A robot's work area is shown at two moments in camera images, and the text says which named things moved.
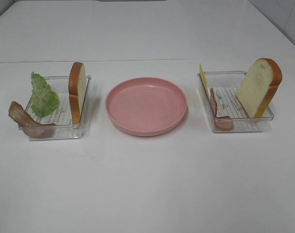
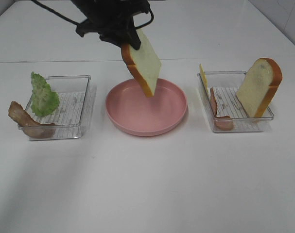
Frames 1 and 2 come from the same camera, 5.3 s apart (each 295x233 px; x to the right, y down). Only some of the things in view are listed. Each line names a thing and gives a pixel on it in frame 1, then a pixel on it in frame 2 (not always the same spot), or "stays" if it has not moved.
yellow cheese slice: (203, 77) stays
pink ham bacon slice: (224, 123) stays
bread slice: (77, 83) → (144, 63)
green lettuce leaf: (43, 100) stays
